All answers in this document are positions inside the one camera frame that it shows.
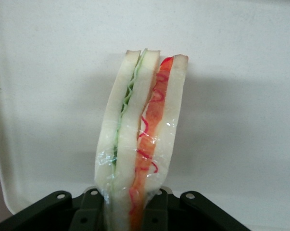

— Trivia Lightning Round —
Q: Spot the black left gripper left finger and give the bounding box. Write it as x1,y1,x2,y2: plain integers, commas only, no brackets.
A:
69,187,110,231

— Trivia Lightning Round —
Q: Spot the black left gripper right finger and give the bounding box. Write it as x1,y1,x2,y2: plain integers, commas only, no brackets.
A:
140,186,182,231

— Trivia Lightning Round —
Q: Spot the triangle sandwich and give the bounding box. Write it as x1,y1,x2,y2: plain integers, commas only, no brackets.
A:
93,48,190,231

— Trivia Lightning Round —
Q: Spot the beige plastic tray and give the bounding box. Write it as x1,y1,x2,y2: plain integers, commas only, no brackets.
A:
0,0,290,231

